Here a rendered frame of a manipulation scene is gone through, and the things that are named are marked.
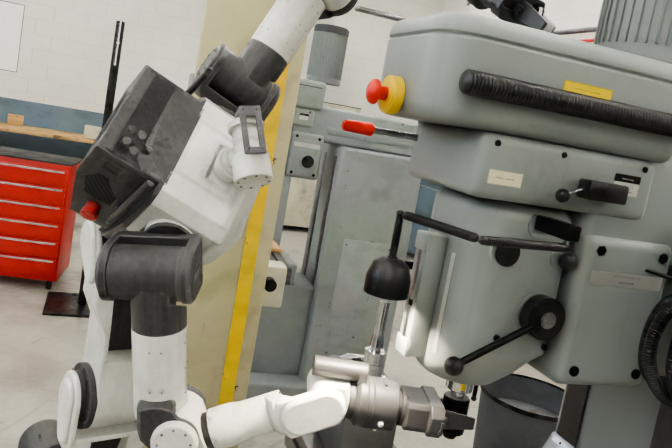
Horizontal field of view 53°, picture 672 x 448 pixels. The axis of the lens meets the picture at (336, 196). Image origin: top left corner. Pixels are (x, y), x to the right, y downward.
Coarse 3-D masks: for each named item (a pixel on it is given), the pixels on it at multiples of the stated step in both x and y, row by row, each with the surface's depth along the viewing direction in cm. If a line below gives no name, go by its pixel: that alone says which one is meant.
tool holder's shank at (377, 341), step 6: (384, 300) 147; (378, 306) 146; (384, 306) 145; (378, 312) 145; (384, 312) 145; (378, 318) 145; (384, 318) 145; (378, 324) 145; (384, 324) 145; (378, 330) 145; (384, 330) 146; (372, 336) 147; (378, 336) 146; (372, 342) 146; (378, 342) 145; (372, 348) 146; (378, 348) 146
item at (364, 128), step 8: (344, 120) 114; (352, 120) 114; (344, 128) 114; (352, 128) 113; (360, 128) 114; (368, 128) 114; (376, 128) 115; (392, 136) 117; (400, 136) 117; (408, 136) 117; (416, 136) 118
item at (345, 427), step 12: (360, 360) 159; (348, 420) 142; (324, 432) 155; (336, 432) 146; (348, 432) 142; (360, 432) 143; (372, 432) 143; (384, 432) 144; (324, 444) 154; (336, 444) 145; (348, 444) 143; (360, 444) 143; (372, 444) 144; (384, 444) 144
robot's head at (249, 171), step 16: (240, 128) 113; (256, 128) 113; (240, 144) 112; (256, 144) 112; (224, 160) 115; (240, 160) 110; (256, 160) 110; (240, 176) 110; (256, 176) 110; (272, 176) 112
